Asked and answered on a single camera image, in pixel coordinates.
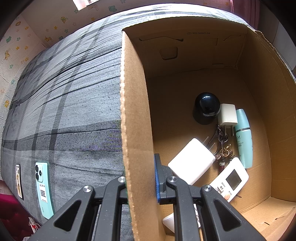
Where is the barred window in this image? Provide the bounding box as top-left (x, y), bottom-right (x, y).
top-left (72, 0), bottom-right (105, 10)

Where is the keychain with blue fobs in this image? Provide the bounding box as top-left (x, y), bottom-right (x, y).
top-left (209, 125), bottom-right (234, 173)

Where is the grey plaid bedsheet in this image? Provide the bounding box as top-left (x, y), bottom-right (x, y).
top-left (0, 3), bottom-right (257, 241)

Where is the phone with cartoon case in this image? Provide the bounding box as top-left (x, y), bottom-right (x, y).
top-left (15, 164), bottom-right (24, 199)

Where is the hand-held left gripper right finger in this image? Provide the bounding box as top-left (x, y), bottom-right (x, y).
top-left (154, 153), bottom-right (266, 241)

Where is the mint green phone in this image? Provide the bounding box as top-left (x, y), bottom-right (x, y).
top-left (35, 162), bottom-right (55, 220)

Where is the white remote control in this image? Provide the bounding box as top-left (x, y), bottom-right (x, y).
top-left (162, 157), bottom-right (249, 232)

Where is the small white charger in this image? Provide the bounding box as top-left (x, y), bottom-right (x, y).
top-left (217, 103), bottom-right (238, 138)

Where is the dark blue glossy ball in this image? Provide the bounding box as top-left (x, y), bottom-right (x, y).
top-left (192, 92), bottom-right (221, 125)

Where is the dark red curtain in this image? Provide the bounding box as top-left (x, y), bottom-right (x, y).
top-left (229, 0), bottom-right (258, 29)

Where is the teal cosmetic tube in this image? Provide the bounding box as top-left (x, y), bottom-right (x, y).
top-left (234, 108), bottom-right (254, 169)

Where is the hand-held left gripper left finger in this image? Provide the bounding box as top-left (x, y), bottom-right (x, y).
top-left (30, 176), bottom-right (129, 241)

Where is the white and red packaging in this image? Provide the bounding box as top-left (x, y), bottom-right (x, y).
top-left (28, 217), bottom-right (41, 232)

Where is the dark red cloth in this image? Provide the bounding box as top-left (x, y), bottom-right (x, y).
top-left (0, 179), bottom-right (35, 241)

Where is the cardboard box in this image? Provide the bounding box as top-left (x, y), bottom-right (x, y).
top-left (120, 16), bottom-right (296, 241)

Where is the large white charger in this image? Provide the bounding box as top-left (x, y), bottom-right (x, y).
top-left (168, 138), bottom-right (216, 185)

